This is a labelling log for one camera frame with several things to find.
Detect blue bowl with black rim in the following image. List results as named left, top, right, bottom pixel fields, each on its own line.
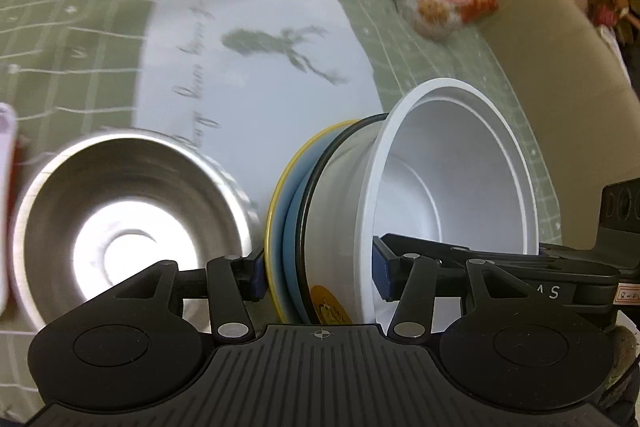
left=281, top=113, right=391, bottom=325

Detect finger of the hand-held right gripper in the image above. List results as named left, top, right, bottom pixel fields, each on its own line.
left=381, top=233, right=601, bottom=281

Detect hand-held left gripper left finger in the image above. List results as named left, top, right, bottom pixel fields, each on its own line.
left=114, top=251, right=267, bottom=344

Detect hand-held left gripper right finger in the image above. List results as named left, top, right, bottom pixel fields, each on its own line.
left=371, top=240, right=522, bottom=343

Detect white red-trimmed container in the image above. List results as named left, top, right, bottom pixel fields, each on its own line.
left=0, top=102, right=23, bottom=313

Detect green checked tablecloth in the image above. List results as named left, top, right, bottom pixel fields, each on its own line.
left=0, top=0, right=566, bottom=408

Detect white plastic bowl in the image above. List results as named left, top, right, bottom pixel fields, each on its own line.
left=302, top=78, right=542, bottom=325

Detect yellow and blue plate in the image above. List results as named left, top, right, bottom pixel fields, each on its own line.
left=265, top=119, right=361, bottom=323

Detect stainless steel bowl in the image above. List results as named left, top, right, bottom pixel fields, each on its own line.
left=9, top=129, right=266, bottom=333

